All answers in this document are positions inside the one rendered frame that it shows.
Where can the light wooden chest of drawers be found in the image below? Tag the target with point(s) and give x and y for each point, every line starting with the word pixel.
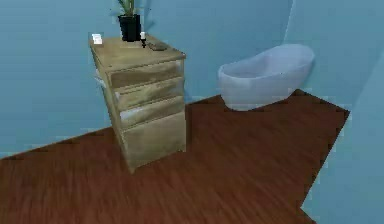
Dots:
pixel 150 110

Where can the dark grey remote control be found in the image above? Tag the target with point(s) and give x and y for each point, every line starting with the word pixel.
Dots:
pixel 157 46

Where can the white bathtub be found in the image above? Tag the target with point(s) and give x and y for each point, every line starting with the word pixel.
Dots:
pixel 263 80

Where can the small black and white bottle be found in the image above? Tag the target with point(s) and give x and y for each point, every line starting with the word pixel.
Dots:
pixel 143 39

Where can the house plant in black pot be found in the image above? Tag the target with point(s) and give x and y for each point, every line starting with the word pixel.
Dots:
pixel 130 26

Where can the small white box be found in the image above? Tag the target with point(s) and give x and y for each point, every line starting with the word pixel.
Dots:
pixel 97 38

